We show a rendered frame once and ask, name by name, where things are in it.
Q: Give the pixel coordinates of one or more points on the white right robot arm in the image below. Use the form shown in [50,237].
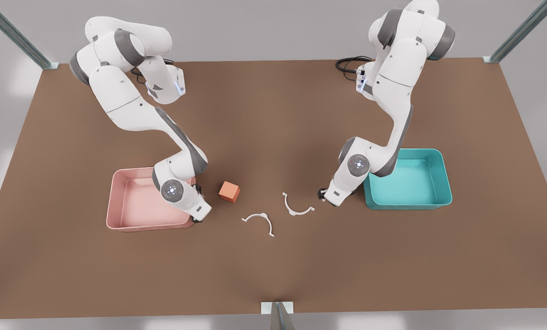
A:
[117,94]

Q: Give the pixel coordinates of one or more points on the pink storage box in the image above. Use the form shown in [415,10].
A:
[138,215]

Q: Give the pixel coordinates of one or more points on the silver frame post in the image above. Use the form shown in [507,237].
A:
[12,34]
[278,316]
[521,32]

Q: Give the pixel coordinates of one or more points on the orange-red cube button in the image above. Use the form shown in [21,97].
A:
[228,191]

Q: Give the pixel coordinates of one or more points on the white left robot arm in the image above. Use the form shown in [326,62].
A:
[395,73]

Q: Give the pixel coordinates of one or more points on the blue storage box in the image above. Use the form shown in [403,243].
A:
[415,183]

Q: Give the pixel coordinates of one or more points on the white curved clip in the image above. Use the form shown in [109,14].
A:
[259,216]
[292,210]

